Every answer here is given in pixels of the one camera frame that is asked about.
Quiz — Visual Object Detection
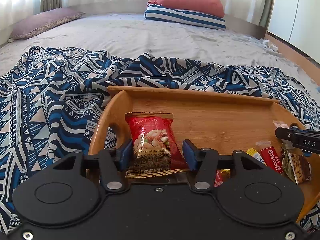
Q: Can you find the brown peanut snack pack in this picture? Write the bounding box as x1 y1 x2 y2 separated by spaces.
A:
281 143 311 185

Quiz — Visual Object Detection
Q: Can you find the clear cracker packet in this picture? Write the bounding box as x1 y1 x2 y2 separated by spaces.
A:
273 120 289 129

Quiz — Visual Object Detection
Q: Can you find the red Biscoff biscuit pack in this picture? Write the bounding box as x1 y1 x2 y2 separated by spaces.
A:
255 141 284 174

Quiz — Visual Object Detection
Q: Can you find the red gold nut bag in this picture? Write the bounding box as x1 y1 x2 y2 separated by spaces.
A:
125 112 189 179

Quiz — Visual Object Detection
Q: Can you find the yellow Americ snack pack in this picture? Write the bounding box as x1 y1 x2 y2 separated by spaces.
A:
246 148 266 165

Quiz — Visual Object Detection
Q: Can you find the small red snack bar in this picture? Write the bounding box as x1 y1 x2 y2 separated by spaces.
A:
214 169 231 187

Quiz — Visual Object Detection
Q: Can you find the wooden serving tray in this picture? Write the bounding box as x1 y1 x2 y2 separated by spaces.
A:
86 85 320 223

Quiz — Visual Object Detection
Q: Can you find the blue patterned blanket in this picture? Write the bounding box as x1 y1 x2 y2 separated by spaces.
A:
1 46 319 233

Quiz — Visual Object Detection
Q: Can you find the crumpled white tissue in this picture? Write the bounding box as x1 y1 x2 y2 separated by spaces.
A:
259 38 278 53

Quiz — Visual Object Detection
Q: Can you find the white wardrobe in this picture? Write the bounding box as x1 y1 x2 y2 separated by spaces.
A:
267 0 319 63

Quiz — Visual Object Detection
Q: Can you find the grey bed sheet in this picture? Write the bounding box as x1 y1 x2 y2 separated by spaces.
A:
1 14 319 101

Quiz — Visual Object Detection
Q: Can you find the blue white striped pillow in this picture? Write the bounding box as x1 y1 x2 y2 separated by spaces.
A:
144 4 226 29

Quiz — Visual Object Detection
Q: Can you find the purple pillow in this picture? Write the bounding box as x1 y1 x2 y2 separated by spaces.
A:
8 8 85 43

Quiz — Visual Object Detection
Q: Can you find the red pillow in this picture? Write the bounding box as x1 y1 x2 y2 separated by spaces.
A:
147 0 225 18

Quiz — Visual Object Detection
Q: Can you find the wooden bed frame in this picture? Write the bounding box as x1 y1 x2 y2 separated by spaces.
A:
265 33 319 86

